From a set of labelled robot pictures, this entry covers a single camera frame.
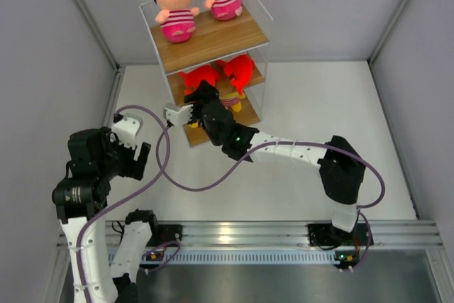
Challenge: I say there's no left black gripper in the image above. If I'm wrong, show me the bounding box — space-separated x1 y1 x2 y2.
96 127 150 180

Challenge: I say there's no red shark plush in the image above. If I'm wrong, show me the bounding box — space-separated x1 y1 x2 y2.
177 65 221 95
216 54 255 95

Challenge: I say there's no yellow plush toy striped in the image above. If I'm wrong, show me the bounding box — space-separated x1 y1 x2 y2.
220 92 245 113

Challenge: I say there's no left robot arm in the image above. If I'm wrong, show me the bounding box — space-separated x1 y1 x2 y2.
52 127 160 302

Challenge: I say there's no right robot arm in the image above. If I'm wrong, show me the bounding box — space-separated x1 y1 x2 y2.
184 81 365 244

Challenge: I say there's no white wire wooden shelf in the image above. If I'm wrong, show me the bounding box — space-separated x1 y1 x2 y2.
140 0 273 126

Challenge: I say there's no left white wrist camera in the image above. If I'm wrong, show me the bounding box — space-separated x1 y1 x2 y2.
111 114 143 150

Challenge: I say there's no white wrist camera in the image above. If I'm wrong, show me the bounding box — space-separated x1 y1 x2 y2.
111 114 143 150
163 103 195 127

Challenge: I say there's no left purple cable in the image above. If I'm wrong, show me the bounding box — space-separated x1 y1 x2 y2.
72 105 182 303

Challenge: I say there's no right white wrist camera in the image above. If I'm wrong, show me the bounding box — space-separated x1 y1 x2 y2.
163 103 195 127

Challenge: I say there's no aluminium frame post left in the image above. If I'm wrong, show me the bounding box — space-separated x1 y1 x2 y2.
52 0 121 73

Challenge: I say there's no aluminium frame post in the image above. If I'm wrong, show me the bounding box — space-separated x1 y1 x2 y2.
52 0 121 73
367 0 412 67

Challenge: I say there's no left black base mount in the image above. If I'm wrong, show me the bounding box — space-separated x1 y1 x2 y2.
146 224 183 248

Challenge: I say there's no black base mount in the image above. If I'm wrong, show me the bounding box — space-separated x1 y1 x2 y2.
308 223 374 249
146 224 183 248

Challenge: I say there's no aluminium mounting rail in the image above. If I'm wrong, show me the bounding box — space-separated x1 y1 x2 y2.
106 221 443 269

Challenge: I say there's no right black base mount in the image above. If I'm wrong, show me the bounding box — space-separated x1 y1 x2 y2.
308 223 374 249

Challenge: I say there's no aluminium frame post right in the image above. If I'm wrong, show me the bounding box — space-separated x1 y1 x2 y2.
367 0 412 67

